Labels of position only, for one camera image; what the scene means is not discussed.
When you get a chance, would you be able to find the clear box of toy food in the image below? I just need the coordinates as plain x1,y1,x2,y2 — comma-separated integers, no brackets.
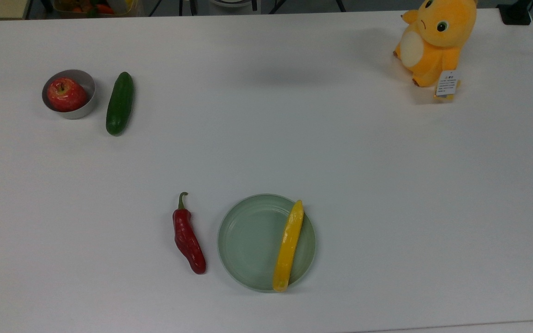
53,0,143,18

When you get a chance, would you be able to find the black clamp on table corner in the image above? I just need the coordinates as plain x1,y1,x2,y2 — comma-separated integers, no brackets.
497,0,533,26

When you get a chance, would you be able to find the white paper plush tag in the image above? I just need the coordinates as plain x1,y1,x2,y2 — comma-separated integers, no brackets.
434,69,461,101

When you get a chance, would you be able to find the red chili pepper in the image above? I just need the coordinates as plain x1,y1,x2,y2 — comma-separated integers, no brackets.
173,191,207,275

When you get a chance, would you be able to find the red apple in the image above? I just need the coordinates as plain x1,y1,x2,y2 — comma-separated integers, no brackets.
47,77,88,112

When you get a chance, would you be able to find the green cucumber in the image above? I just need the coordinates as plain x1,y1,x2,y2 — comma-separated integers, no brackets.
105,71,135,136

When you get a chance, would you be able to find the black robot mount frame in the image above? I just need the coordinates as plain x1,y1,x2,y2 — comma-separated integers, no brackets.
149,0,348,17

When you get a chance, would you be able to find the pale green plastic plate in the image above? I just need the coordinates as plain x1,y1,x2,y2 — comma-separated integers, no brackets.
217,193,316,293

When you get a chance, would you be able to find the yellow toy banana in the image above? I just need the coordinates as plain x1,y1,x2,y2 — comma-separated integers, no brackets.
273,200,304,293

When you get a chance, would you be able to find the small metal bowl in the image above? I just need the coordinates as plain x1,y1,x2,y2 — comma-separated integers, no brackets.
42,69,97,120

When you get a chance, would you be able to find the orange plush toy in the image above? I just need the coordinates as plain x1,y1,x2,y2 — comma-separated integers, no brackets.
393,0,478,88

